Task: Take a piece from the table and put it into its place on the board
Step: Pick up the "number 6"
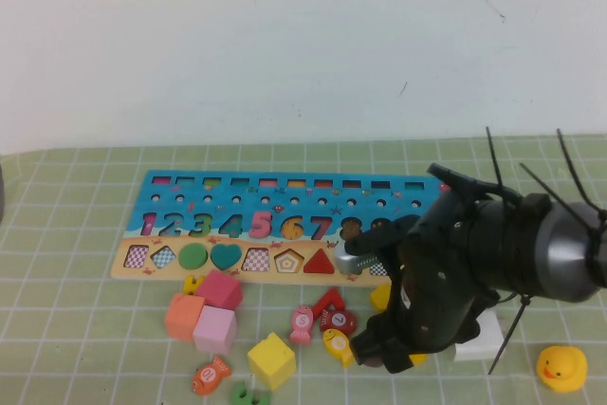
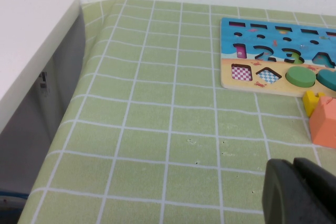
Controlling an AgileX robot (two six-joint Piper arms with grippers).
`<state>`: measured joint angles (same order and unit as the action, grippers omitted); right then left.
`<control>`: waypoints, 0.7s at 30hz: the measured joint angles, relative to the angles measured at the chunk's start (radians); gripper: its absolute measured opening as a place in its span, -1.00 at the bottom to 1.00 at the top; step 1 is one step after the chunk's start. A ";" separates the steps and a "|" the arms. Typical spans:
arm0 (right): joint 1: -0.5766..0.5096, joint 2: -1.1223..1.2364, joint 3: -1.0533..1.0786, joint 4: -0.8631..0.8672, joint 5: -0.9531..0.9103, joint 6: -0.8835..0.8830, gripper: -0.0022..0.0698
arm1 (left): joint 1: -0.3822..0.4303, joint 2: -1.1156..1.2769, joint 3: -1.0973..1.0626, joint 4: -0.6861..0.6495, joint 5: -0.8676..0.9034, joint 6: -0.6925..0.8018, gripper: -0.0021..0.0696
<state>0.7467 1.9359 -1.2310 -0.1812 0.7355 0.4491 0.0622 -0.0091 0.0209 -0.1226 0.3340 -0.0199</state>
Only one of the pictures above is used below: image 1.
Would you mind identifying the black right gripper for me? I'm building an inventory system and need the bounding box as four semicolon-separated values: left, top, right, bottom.
353;205;499;375

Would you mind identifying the yellow wooden pentagon piece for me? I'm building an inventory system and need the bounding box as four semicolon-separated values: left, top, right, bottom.
369;283;394;315

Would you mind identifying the red wooden triangle piece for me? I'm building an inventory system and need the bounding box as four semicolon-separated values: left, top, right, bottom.
303;248;339;276

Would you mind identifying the teal wooden heart piece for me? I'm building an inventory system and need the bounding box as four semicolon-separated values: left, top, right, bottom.
210;243;244;272

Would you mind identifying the small yellow wooden piece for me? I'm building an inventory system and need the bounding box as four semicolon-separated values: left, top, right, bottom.
182;274;206;296

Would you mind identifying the green wooden circle piece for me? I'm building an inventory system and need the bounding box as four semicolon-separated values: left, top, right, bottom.
177;242;211;272

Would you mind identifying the blue wooden number puzzle board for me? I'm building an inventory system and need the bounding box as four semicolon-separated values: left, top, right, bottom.
109;169;455;288

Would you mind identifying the yellow wooden fish six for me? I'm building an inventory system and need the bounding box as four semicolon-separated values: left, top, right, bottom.
322;327;358;368

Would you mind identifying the red wooden fish seven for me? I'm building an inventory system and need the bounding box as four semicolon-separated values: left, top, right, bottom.
319;308;358;335

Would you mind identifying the red wooden number seven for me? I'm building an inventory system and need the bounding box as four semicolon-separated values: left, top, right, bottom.
310;285;351;322

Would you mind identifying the white power adapter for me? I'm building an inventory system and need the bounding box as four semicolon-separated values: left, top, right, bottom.
450;312;506;361

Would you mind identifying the pink wooden fish five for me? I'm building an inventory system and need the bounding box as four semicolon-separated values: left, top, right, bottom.
288;304;316;345

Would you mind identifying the yellow wooden cube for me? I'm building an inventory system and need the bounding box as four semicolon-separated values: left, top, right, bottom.
247;331;298;383

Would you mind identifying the green wooden number three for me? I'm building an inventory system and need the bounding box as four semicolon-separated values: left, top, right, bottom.
230;378;271;405

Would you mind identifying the yellow rubber duck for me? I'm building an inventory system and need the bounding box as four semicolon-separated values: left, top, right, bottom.
535;345;589;394

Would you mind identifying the light pink wooden cube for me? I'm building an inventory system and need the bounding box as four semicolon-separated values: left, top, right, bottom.
192;304;238;356

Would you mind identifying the orange wooden fish ten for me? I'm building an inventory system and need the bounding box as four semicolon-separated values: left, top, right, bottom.
192;355;232;396

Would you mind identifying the magenta wooden cube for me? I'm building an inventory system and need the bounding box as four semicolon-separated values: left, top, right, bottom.
194;268;244;311

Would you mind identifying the pink wooden number five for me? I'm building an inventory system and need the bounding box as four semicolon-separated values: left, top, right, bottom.
249;210;277;241

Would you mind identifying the orange wooden cube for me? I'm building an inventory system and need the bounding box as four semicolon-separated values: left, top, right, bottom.
164;292;206;342

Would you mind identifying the green checked tablecloth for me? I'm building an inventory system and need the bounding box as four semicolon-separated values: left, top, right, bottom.
0;134;607;405

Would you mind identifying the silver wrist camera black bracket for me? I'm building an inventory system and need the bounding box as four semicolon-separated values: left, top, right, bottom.
335;217;414;276

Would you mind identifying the black cable tie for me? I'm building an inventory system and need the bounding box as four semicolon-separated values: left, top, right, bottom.
556;128;590;207
487;295;530;376
485;126;505;197
519;162;599;230

